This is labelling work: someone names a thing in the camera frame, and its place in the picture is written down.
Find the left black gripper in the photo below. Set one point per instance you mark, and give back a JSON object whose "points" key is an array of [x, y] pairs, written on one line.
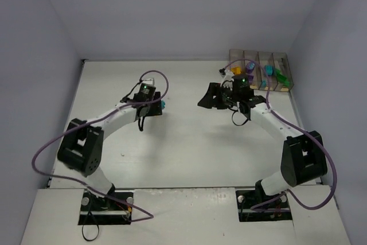
{"points": [[155, 108]]}

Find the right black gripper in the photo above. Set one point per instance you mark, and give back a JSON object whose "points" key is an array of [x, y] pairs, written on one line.
{"points": [[217, 97]]}

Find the yellow square lego brick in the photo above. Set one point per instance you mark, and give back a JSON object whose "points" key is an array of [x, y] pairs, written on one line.
{"points": [[236, 70]]}

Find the purple oval paw lego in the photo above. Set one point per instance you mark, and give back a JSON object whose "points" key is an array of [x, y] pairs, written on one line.
{"points": [[250, 67]]}

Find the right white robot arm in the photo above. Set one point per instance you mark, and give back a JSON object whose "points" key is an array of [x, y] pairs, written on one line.
{"points": [[302, 159]]}

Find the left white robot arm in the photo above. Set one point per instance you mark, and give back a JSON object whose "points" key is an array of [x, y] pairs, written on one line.
{"points": [[81, 150]]}

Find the clear bin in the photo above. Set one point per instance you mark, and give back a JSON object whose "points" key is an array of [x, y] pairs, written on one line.
{"points": [[266, 58], [281, 63], [253, 56], [236, 59]]}

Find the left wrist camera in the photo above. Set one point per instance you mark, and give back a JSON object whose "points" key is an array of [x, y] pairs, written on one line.
{"points": [[148, 81]]}

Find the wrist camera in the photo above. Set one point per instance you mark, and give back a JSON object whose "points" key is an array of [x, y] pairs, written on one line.
{"points": [[227, 78], [148, 81]]}

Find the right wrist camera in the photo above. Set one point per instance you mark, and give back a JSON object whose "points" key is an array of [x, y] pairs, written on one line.
{"points": [[227, 78]]}

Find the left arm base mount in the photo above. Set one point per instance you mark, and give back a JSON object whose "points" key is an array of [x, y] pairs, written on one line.
{"points": [[101, 211]]}

